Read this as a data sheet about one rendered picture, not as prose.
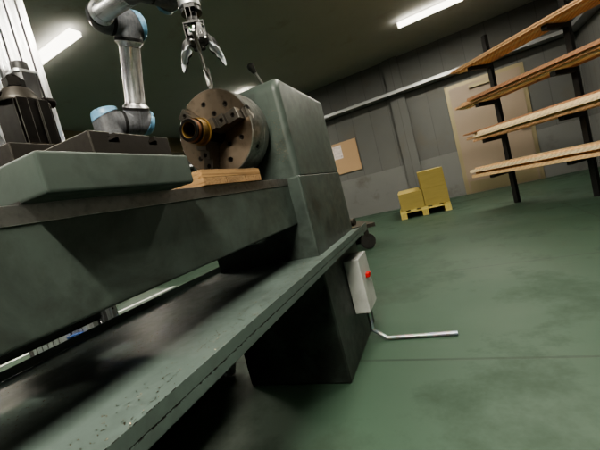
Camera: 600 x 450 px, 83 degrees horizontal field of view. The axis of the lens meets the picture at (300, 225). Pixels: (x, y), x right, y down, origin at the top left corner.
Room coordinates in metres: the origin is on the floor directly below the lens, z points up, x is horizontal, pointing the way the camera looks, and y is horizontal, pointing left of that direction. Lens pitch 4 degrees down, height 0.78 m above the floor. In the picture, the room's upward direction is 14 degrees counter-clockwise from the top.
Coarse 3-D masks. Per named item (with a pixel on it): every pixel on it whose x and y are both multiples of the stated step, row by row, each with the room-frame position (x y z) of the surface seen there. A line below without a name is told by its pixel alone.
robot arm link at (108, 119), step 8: (96, 112) 1.54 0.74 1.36; (104, 112) 1.54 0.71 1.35; (112, 112) 1.57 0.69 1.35; (120, 112) 1.60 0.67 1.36; (96, 120) 1.54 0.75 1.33; (104, 120) 1.54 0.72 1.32; (112, 120) 1.56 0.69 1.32; (120, 120) 1.58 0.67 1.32; (128, 120) 1.61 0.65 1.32; (96, 128) 1.54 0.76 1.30; (104, 128) 1.54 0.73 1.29; (112, 128) 1.55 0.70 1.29; (120, 128) 1.58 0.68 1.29; (128, 128) 1.61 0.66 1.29
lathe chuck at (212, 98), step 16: (208, 96) 1.25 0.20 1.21; (224, 96) 1.23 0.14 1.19; (240, 96) 1.24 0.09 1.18; (208, 112) 1.26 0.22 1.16; (224, 112) 1.23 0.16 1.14; (256, 112) 1.26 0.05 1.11; (240, 128) 1.21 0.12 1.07; (256, 128) 1.22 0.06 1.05; (192, 144) 1.30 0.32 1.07; (224, 144) 1.25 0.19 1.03; (240, 144) 1.22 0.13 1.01; (192, 160) 1.31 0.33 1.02; (224, 160) 1.25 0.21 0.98; (240, 160) 1.23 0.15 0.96; (256, 160) 1.29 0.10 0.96
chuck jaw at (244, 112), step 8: (232, 112) 1.18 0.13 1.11; (240, 112) 1.19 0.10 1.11; (248, 112) 1.21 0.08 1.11; (208, 120) 1.17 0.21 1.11; (216, 120) 1.18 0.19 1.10; (224, 120) 1.17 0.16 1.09; (232, 120) 1.18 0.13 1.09; (240, 120) 1.20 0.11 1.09; (216, 128) 1.16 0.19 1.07; (224, 128) 1.20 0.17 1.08
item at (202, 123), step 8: (184, 120) 1.13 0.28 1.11; (192, 120) 1.11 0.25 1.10; (200, 120) 1.14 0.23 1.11; (184, 128) 1.15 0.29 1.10; (192, 128) 1.18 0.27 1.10; (200, 128) 1.12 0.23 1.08; (208, 128) 1.15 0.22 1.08; (184, 136) 1.13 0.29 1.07; (192, 136) 1.18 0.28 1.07; (200, 136) 1.13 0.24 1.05; (208, 136) 1.16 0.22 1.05; (200, 144) 1.17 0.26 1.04
